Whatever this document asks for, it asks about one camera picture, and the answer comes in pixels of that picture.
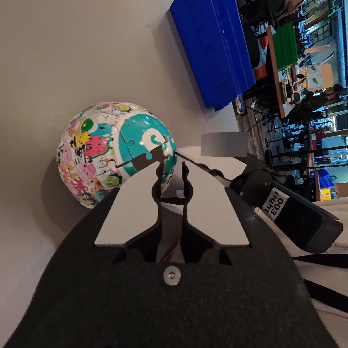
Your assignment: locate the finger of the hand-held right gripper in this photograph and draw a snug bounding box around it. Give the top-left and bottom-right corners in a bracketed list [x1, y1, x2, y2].
[175, 146, 247, 181]
[160, 174, 192, 216]

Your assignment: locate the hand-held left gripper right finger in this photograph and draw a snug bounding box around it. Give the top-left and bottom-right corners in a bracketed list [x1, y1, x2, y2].
[181, 162, 251, 263]

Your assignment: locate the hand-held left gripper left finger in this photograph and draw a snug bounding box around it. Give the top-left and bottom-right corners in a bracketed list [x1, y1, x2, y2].
[94, 162, 163, 263]

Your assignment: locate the colourful cartoon puzzle ball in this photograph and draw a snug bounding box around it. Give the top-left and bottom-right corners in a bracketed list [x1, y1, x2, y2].
[57, 102, 177, 209]

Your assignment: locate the wooden table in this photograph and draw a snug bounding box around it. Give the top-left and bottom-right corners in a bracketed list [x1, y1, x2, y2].
[266, 24, 297, 119]

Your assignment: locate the blue plastic bin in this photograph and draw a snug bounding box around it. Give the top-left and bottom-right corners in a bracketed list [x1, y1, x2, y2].
[170, 0, 256, 112]

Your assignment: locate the white box with green print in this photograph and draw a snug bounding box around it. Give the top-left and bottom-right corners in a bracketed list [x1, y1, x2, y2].
[306, 64, 324, 92]

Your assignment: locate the green plastic bin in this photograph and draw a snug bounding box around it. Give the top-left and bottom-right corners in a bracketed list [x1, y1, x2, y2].
[273, 22, 299, 71]

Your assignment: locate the black strap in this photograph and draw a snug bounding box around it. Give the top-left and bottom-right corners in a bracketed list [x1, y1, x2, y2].
[304, 279, 348, 314]
[293, 254, 348, 262]

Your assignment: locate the thin red cable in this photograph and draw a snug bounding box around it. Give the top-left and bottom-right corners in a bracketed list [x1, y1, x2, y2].
[160, 243, 180, 263]

